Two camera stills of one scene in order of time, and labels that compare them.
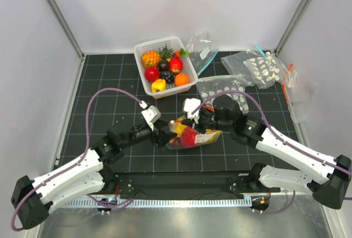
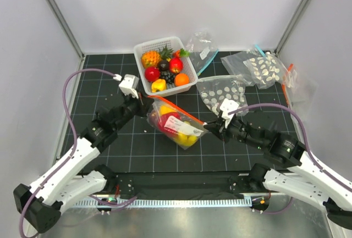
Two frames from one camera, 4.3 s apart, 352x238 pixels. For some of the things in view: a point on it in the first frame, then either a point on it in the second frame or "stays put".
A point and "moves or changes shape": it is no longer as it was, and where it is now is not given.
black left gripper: [163, 136] to [143, 104]
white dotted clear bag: [210, 84] stays put
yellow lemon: [179, 127] to [185, 140]
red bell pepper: [188, 136] to [163, 120]
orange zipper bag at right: [300, 94] stays put
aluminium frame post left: [51, 0] stays put
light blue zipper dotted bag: [257, 68] stays put
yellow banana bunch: [209, 136] to [163, 110]
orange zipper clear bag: [188, 137] moves or changes shape
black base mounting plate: [160, 183] stays put
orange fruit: [181, 79] stays put
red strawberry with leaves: [181, 53] stays put
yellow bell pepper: [159, 84] stays put
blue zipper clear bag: [203, 48] stays put
